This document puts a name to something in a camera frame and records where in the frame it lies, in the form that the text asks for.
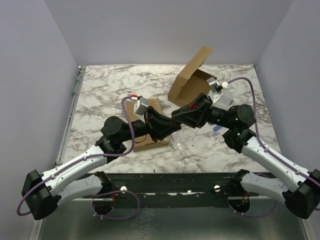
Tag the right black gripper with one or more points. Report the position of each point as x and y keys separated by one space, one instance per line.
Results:
x=205 y=110

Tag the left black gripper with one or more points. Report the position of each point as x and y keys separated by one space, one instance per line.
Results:
x=158 y=126

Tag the taped brown cardboard box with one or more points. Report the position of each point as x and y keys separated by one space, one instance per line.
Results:
x=145 y=142

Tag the brown cardboard express box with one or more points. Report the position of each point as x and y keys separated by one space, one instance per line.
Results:
x=191 y=81

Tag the red black utility knife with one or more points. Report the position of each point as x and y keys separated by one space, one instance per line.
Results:
x=192 y=106

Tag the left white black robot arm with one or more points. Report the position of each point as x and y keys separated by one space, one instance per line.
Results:
x=43 y=192

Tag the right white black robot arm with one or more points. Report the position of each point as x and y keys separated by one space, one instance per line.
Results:
x=299 y=189

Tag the clear plastic wrap piece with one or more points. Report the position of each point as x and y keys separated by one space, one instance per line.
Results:
x=179 y=146

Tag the small blue plastic piece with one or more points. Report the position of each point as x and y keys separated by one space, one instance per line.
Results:
x=217 y=128

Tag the clear plastic container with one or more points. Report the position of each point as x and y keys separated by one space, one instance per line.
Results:
x=223 y=100

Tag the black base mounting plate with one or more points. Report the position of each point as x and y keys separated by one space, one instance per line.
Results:
x=181 y=190

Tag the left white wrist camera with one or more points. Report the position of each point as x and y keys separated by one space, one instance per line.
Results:
x=140 y=106

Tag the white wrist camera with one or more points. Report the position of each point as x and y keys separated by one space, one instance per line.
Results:
x=140 y=106
x=216 y=88

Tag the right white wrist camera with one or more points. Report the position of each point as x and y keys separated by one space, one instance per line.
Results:
x=216 y=88

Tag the aluminium frame rail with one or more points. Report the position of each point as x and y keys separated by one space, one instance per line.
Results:
x=95 y=185

